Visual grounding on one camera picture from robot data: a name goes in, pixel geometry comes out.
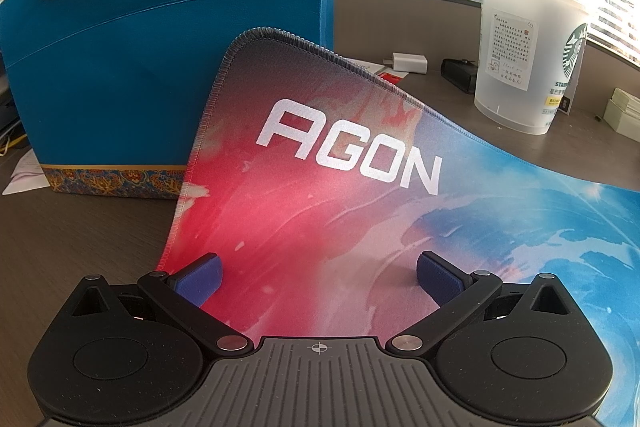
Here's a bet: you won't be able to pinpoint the clear standing card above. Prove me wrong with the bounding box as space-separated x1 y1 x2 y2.
560 39 587 114

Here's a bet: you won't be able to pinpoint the small black box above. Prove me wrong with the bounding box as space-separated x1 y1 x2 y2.
440 58 478 94

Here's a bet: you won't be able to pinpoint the white paper sheets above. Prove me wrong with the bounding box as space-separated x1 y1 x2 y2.
2 154 51 195

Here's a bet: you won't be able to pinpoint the blue gift bag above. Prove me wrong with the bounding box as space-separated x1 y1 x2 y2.
0 0 336 200

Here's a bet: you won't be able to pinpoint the translucent plastic cup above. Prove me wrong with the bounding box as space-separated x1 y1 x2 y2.
472 0 593 136

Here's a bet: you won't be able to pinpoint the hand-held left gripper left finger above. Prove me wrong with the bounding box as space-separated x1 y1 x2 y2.
65 253 253 358

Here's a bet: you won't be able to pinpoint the printed desk mat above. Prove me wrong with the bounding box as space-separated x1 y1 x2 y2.
155 27 640 427

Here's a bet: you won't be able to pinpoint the white charger plug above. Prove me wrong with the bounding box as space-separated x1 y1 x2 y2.
382 52 431 74

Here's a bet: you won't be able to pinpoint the small white box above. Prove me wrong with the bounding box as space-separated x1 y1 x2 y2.
604 88 640 132

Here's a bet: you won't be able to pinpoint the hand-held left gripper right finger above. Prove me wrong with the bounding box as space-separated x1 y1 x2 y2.
390 251 573 355

